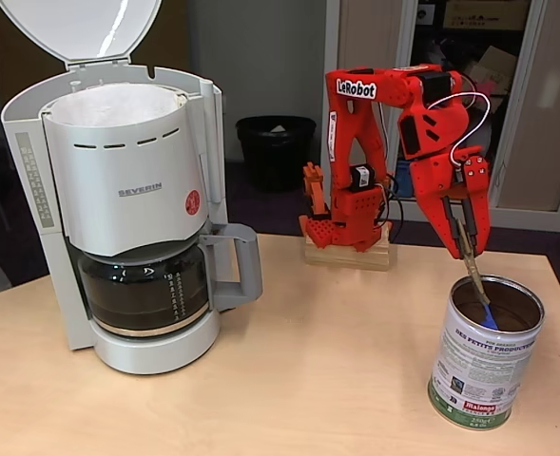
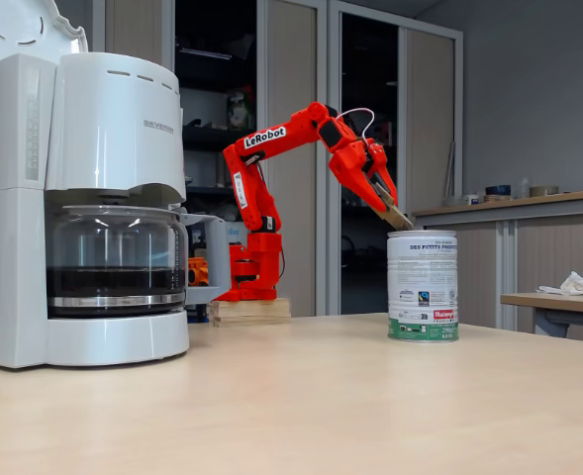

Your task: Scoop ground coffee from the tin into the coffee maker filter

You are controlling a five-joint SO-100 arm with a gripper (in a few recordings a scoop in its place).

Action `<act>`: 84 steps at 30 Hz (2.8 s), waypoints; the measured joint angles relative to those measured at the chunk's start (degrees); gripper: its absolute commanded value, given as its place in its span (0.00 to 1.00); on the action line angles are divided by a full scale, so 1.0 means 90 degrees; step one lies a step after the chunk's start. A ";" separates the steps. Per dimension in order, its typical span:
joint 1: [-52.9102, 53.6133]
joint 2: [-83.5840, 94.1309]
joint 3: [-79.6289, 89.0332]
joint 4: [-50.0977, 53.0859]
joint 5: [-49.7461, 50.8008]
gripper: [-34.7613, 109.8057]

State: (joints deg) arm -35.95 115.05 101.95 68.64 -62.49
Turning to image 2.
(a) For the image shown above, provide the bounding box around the orange clamp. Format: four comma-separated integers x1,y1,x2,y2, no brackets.
187,255,211,287

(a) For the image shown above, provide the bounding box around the white servo cable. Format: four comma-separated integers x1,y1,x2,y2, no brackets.
338,108,377,147

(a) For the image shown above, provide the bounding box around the white drip coffee maker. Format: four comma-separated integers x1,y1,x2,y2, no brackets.
0,0,191,370

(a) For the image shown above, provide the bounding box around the wooden side table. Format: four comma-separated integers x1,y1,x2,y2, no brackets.
499,291,583,340

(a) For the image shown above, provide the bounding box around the blue scoop with wooden handle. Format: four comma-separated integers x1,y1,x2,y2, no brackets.
372,190,417,233

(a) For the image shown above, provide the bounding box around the white green printed box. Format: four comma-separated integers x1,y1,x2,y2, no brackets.
227,90,250,132

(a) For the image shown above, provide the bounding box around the grey leaning tube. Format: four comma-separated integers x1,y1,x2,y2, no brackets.
442,141,457,199

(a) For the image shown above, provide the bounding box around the low grey cabinet wooden top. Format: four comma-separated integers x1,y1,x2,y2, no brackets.
412,189,583,343

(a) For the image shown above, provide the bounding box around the white green coffee tin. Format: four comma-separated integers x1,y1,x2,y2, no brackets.
387,230,459,343

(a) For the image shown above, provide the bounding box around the grey tambour door cabinet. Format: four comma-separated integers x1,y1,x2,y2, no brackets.
326,0,465,328
92,0,328,318

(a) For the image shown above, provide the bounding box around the white crumpled cloth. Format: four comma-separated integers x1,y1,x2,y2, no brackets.
536,270,583,297

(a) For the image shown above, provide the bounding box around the glass carafe grey handle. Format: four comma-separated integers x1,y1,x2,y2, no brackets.
46,204,233,318

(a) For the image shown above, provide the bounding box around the wooden base block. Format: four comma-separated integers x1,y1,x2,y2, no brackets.
206,296,292,328

